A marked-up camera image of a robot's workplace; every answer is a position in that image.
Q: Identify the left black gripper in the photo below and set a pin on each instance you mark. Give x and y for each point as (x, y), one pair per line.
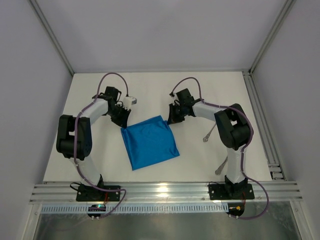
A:
(120, 113)

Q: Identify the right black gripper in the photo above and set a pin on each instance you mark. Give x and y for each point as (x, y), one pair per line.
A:
(175, 110)

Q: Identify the blue satin napkin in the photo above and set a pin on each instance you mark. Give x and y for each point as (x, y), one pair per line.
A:
(149, 142)

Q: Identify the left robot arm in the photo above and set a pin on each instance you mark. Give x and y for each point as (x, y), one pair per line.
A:
(74, 135)

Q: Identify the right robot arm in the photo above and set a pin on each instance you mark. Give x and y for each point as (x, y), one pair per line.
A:
(234, 132)

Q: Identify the silver fork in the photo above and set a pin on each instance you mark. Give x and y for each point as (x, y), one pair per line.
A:
(207, 136)

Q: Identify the silver table knife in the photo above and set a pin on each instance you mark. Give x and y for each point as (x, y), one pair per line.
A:
(219, 170)

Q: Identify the left controller board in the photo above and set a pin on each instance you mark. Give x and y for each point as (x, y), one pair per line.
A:
(95, 211)

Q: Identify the controller board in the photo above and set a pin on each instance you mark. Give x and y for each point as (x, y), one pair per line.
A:
(95, 211)
(235, 210)

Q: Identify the right controller board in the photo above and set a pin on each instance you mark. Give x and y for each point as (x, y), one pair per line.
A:
(235, 210)

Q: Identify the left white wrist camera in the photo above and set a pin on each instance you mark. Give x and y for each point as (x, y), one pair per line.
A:
(128, 102)

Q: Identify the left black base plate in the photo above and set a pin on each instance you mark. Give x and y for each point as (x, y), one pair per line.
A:
(87, 193)

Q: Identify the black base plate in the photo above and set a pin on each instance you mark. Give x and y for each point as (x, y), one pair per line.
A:
(87, 193)
(228, 191)

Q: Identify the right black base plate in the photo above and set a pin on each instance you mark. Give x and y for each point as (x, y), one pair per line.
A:
(228, 191)

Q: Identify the slotted grey cable duct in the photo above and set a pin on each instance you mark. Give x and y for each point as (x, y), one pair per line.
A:
(139, 208)

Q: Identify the right aluminium side rail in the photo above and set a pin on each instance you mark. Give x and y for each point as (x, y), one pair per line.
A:
(273, 158)

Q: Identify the left aluminium frame post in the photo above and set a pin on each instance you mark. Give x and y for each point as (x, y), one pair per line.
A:
(51, 35)

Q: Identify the aluminium frame post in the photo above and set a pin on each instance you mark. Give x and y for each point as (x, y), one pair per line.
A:
(275, 28)
(51, 35)

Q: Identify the aluminium front rail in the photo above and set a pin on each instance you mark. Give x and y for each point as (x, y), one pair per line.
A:
(161, 192)

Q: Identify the right aluminium frame post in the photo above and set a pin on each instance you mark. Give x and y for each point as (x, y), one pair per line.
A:
(275, 28)

